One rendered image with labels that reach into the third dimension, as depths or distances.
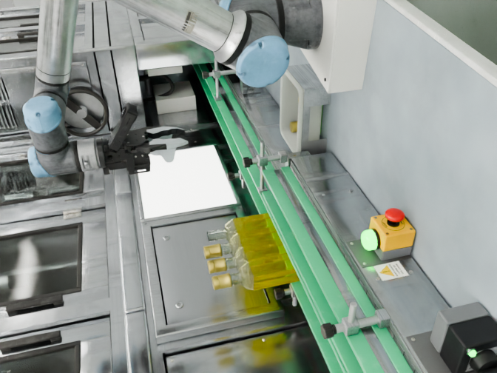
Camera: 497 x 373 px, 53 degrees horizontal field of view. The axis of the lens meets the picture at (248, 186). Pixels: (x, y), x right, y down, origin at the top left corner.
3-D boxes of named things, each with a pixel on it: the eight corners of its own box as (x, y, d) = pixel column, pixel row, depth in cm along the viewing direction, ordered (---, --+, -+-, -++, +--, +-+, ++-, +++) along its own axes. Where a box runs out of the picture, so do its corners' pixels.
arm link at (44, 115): (24, 86, 112) (37, 126, 120) (17, 116, 104) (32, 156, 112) (61, 84, 114) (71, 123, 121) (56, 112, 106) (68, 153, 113)
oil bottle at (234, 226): (294, 222, 146) (222, 234, 142) (295, 206, 143) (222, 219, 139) (301, 234, 142) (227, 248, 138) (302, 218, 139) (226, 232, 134)
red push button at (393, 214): (379, 220, 107) (381, 208, 105) (396, 217, 108) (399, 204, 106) (388, 232, 104) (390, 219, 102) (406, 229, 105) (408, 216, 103)
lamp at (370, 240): (369, 240, 110) (356, 242, 110) (372, 223, 108) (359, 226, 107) (379, 253, 107) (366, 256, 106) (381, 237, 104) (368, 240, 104)
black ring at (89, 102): (112, 128, 215) (61, 135, 211) (103, 81, 203) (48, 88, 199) (112, 133, 211) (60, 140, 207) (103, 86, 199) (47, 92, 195)
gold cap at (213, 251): (219, 250, 136) (203, 253, 135) (219, 240, 134) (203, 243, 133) (222, 259, 133) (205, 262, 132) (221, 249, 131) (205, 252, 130)
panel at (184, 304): (217, 148, 205) (132, 160, 198) (216, 142, 203) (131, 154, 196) (285, 317, 133) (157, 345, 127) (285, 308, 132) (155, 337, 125)
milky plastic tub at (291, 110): (304, 128, 163) (279, 132, 161) (308, 62, 150) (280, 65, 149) (324, 155, 149) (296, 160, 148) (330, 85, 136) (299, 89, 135)
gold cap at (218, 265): (223, 264, 131) (207, 267, 130) (223, 254, 129) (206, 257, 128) (226, 273, 128) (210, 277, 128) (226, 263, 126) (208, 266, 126)
